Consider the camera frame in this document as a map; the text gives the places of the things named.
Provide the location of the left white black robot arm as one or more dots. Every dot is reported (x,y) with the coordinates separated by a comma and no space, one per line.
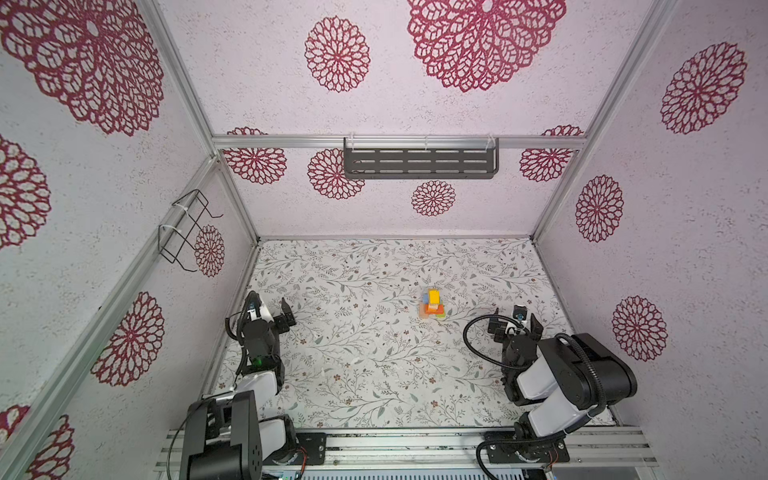
(224,436)

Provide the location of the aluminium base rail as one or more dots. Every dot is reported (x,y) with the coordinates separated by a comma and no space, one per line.
(596,452)

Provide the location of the grey metal wall shelf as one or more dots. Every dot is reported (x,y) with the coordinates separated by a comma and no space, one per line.
(425,163)

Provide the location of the black wire wall rack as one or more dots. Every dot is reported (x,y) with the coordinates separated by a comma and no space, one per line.
(193,242)

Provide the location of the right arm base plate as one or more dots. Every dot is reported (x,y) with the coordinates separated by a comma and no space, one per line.
(501,451)

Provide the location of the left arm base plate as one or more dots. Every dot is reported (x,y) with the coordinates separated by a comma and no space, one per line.
(307,449)

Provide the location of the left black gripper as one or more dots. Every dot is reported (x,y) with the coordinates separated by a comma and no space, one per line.
(283,324)

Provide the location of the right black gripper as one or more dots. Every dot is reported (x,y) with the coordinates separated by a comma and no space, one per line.
(501,329)

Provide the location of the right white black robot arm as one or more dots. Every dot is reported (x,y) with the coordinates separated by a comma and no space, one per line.
(567,379)

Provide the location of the orange rectangular block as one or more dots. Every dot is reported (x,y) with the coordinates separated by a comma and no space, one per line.
(431,313)

